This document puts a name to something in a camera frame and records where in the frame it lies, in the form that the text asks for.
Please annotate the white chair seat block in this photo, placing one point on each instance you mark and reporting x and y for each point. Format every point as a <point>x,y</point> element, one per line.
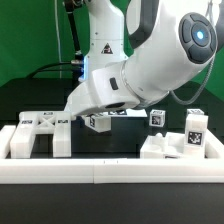
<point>171,146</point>

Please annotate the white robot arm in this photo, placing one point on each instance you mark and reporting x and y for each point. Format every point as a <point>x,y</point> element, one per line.
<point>140,56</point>

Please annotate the white marker sheet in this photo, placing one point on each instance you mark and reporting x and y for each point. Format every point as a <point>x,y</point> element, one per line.
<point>124,113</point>

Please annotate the white tagged cube near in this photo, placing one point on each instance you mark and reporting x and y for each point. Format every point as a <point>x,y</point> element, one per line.
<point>157,118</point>

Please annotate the white tagged cube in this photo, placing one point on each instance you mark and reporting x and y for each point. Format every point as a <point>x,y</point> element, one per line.
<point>157,118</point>
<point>195,111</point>

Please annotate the white tagged cube far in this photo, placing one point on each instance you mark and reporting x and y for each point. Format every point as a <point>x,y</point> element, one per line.
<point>195,111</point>

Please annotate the white U-shaped border fence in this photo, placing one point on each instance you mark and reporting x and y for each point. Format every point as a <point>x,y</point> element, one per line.
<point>96,171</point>

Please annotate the white chair back frame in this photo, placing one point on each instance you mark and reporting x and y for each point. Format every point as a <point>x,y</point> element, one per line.
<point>33,123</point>

